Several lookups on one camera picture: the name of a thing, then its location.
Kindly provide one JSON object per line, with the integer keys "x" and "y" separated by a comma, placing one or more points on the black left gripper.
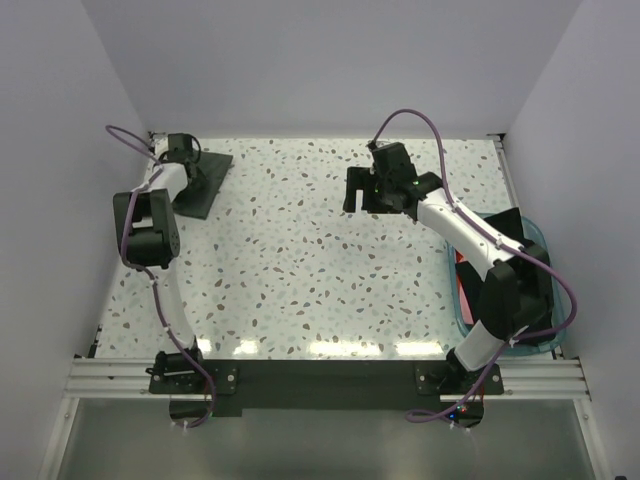
{"x": 198, "y": 182}

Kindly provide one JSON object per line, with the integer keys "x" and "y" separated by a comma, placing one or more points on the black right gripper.
{"x": 360, "y": 178}

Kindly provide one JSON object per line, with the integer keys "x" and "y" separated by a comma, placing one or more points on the grey green t shirt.
{"x": 198, "y": 204}

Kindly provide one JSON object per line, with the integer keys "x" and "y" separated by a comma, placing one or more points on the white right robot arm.
{"x": 461, "y": 227}

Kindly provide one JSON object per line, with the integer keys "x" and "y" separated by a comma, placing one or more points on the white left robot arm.
{"x": 149, "y": 242}

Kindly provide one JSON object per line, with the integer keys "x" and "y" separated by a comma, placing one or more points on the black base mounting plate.
{"x": 228, "y": 388}

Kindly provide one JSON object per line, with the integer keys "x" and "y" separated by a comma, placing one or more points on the teal plastic laundry basket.
{"x": 511, "y": 236}

